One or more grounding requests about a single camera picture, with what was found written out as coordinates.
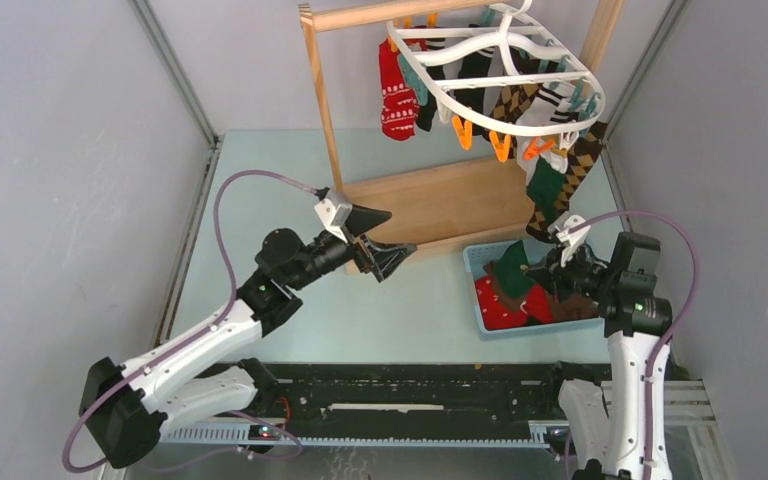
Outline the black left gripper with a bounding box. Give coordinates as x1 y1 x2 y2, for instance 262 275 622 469
288 204 415 291

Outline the white sock with black stripes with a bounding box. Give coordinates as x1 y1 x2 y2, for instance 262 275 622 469
516 87 563 127

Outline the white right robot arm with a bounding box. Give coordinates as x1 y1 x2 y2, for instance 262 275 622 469
540 232 673 479

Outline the wooden hanger stand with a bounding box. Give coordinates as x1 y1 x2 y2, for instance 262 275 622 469
298 1 623 258

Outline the white oval clip hanger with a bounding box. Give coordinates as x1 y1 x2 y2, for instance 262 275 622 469
385 0 606 138

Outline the light blue plastic basket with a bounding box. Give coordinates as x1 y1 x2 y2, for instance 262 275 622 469
463 238 604 338

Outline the red sock in basket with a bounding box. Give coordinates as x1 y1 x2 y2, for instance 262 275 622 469
474 275 555 332

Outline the red patterned sock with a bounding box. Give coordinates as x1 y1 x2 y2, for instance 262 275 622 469
378 39 419 141

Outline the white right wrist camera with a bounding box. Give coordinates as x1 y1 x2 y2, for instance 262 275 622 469
548 212 590 267

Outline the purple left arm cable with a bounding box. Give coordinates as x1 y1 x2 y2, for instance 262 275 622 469
61 170 326 475

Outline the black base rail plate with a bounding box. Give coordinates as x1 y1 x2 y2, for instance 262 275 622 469
214 361 614 444

